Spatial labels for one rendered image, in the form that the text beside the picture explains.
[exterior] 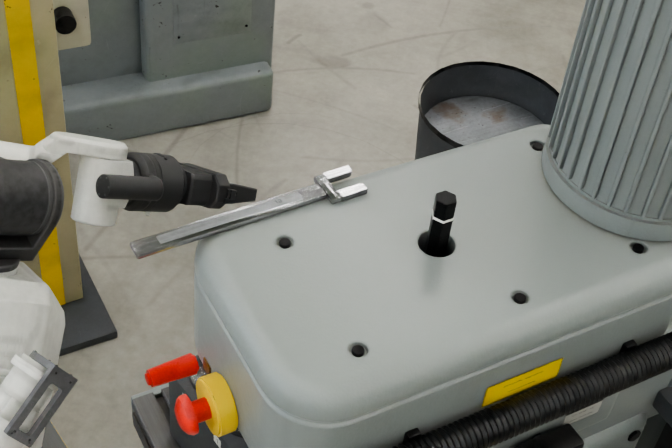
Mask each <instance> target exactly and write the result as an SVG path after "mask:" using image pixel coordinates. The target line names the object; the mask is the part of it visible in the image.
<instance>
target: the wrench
mask: <svg viewBox="0 0 672 448"><path fill-rule="evenodd" d="M351 173H352V169H351V168H350V167H349V166H348V165H347V166H344V167H341V168H338V169H334V170H331V171H328V172H325V173H323V174H321V175H318V176H315V177H314V179H313V181H314V183H315V184H312V185H309V186H306V187H303V188H300V189H297V190H293V191H290V192H287V193H284V194H281V195H278V196H274V197H271V198H268V199H265V200H262V201H259V202H255V203H252V204H249V205H246V206H243V207H240V208H236V209H233V210H230V211H227V212H224V213H221V214H217V215H214V216H211V217H208V218H205V219H202V220H198V221H195V222H192V223H189V224H186V225H183V226H179V227H176V228H173V229H170V230H167V231H164V232H160V233H157V234H154V235H151V236H148V237H145V238H141V239H138V240H135V241H132V242H130V248H131V249H132V251H133V253H134V254H135V256H136V258H137V259H142V258H145V257H148V256H151V255H154V254H157V253H160V252H163V251H166V250H169V249H172V248H175V247H179V246H182V245H185V244H188V243H191V242H194V241H197V240H200V239H203V238H206V237H209V236H212V235H216V234H219V233H222V232H225V231H228V230H231V229H234V228H237V227H240V226H243V225H246V224H250V223H253V222H256V221H259V220H262V219H265V218H268V217H271V216H274V215H277V214H280V213H283V212H287V211H290V210H293V209H296V208H299V207H302V206H305V205H308V204H311V203H314V202H317V201H321V200H324V199H326V198H327V199H328V200H329V201H330V203H331V204H335V203H338V202H340V201H342V202H343V201H346V200H349V199H352V198H356V197H359V196H362V195H365V194H367V190H368V188H367V187H366V186H365V185H364V184H357V185H354V186H351V187H347V188H344V189H341V190H338V192H337V191H336V189H335V188H334V187H333V186H332V184H331V183H332V182H336V181H339V180H342V179H345V178H348V177H350V176H351Z"/></svg>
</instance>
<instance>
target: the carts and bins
mask: <svg viewBox="0 0 672 448"><path fill-rule="evenodd" d="M429 80H430V81H429ZM428 81H429V82H428ZM427 82H428V83H427ZM426 83H427V84H426ZM425 84H426V85H425ZM423 87H424V88H423ZM422 88H423V91H422V93H421V98H420V103H419V97H418V108H419V119H418V130H417V140H416V151H415V160H417V159H420V158H423V157H427V156H430V155H434V154H437V153H441V152H444V151H448V150H451V149H454V148H458V147H461V146H465V145H468V144H472V143H475V142H478V141H482V140H485V139H489V138H492V137H496V136H499V135H502V134H506V133H509V132H513V131H516V130H520V129H523V128H527V127H530V126H534V125H541V124H547V125H551V122H552V118H553V115H554V111H555V108H556V104H557V100H558V97H559V93H558V92H557V90H556V89H555V88H553V87H552V86H551V85H550V84H548V83H547V82H546V81H544V80H543V79H541V78H539V77H537V76H536V75H534V74H532V73H530V72H527V71H525V70H522V69H520V68H517V67H514V66H509V65H505V64H501V63H494V62H485V61H473V62H463V63H457V64H452V65H449V66H446V67H444V68H441V69H439V70H438V71H436V72H434V73H433V74H431V75H430V76H429V77H428V78H427V79H426V80H425V81H424V83H423V85H422V87H421V89H420V92H421V90H422ZM420 92H419V95H420Z"/></svg>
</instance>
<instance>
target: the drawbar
mask: <svg viewBox="0 0 672 448"><path fill-rule="evenodd" d="M456 204H457V200H456V195H455V194H453V193H450V192H448V191H446V190H445V191H442V192H439V193H436V196H435V201H434V206H433V215H432V216H431V221H430V225H429V230H428V235H427V240H426V245H425V250H424V253H426V254H428V255H430V256H433V257H445V253H446V249H447V244H448V240H449V235H450V231H451V226H452V222H453V221H450V222H447V223H444V224H443V223H441V222H438V221H436V220H434V219H433V216H434V217H435V218H438V219H440V220H442V221H446V220H449V219H452V218H453V217H454V213H455V208H456Z"/></svg>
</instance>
